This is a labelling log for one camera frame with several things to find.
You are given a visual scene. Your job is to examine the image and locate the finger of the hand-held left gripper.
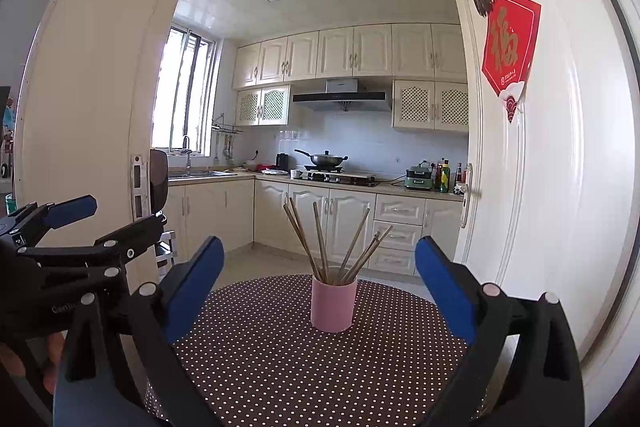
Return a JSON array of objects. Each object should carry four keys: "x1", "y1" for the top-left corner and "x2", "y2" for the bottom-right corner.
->
[
  {"x1": 0, "y1": 195, "x2": 98, "y2": 258},
  {"x1": 20, "y1": 214, "x2": 168, "y2": 288}
]

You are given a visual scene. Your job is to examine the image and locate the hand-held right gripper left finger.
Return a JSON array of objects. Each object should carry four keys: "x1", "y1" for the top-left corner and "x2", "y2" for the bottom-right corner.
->
[{"x1": 52, "y1": 235, "x2": 226, "y2": 427}]

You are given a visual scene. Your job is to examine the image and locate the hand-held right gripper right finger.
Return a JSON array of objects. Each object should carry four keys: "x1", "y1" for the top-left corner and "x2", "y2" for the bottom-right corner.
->
[{"x1": 415, "y1": 235, "x2": 586, "y2": 427}]

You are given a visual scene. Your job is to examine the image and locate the pink cup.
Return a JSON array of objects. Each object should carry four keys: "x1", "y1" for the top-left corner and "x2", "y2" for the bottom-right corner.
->
[{"x1": 310, "y1": 274, "x2": 359, "y2": 334}]

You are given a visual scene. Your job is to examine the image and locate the bundle of wooden chopsticks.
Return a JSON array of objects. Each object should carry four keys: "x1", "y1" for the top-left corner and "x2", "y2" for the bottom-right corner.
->
[{"x1": 283, "y1": 196, "x2": 394, "y2": 286}]

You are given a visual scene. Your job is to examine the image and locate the person's left hand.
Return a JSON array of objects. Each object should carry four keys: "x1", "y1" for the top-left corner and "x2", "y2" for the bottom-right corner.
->
[{"x1": 0, "y1": 334, "x2": 65, "y2": 395}]

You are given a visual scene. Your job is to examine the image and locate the metal shelf cart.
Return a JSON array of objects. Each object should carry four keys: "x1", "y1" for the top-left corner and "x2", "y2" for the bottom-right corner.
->
[{"x1": 156, "y1": 229, "x2": 177, "y2": 280}]

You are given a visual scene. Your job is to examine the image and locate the metal door strike plate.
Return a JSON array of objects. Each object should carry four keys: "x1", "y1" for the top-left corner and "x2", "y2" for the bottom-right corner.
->
[{"x1": 131, "y1": 153, "x2": 151, "y2": 220}]

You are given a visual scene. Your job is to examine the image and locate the steel kitchen sink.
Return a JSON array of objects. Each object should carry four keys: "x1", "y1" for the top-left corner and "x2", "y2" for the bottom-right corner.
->
[{"x1": 167, "y1": 169, "x2": 238, "y2": 180}]

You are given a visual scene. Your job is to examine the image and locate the polka dot round table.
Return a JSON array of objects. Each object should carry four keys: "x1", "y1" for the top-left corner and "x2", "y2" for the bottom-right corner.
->
[{"x1": 142, "y1": 274, "x2": 488, "y2": 427}]

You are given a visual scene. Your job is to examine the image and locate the cream lower kitchen cabinets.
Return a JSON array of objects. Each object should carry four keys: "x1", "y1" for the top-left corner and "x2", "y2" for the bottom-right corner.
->
[{"x1": 167, "y1": 174, "x2": 463, "y2": 278}]

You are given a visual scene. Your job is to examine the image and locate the black gas stove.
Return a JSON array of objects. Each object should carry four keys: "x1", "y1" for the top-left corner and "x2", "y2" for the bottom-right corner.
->
[{"x1": 305, "y1": 167, "x2": 381, "y2": 186}]

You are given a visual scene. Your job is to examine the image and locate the kitchen window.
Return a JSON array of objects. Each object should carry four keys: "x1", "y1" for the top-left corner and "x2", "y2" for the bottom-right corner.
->
[{"x1": 152, "y1": 26, "x2": 221, "y2": 156}]

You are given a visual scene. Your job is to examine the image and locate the white door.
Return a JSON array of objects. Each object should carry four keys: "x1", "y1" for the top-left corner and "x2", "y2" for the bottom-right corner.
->
[{"x1": 447, "y1": 0, "x2": 640, "y2": 413}]

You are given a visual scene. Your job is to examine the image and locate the steel wok with lid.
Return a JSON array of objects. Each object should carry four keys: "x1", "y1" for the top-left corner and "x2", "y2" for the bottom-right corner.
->
[{"x1": 294, "y1": 149, "x2": 349, "y2": 168}]

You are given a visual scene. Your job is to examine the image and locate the cream lattice door cabinet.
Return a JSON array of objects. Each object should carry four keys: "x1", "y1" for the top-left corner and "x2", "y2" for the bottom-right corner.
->
[
  {"x1": 392, "y1": 79, "x2": 470, "y2": 131},
  {"x1": 235, "y1": 85, "x2": 291, "y2": 126}
]

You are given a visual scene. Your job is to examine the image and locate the range hood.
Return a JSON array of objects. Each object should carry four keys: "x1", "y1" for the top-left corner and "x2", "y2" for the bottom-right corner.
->
[{"x1": 292, "y1": 78, "x2": 393, "y2": 112}]

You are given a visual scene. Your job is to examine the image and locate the red paper door decoration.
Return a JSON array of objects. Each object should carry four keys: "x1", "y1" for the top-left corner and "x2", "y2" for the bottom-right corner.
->
[{"x1": 481, "y1": 0, "x2": 542, "y2": 124}]

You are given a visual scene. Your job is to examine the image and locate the silver door handle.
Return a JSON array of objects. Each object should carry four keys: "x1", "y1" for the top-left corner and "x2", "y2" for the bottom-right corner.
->
[{"x1": 460, "y1": 179, "x2": 483, "y2": 229}]

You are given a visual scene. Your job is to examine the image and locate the wall utensil rack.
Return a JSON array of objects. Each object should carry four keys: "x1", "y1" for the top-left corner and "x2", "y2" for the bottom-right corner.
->
[{"x1": 211, "y1": 114, "x2": 244, "y2": 160}]

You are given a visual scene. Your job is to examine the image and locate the cream upper wall cabinets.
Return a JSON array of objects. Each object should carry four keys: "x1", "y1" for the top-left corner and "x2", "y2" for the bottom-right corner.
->
[{"x1": 231, "y1": 23, "x2": 468, "y2": 89}]

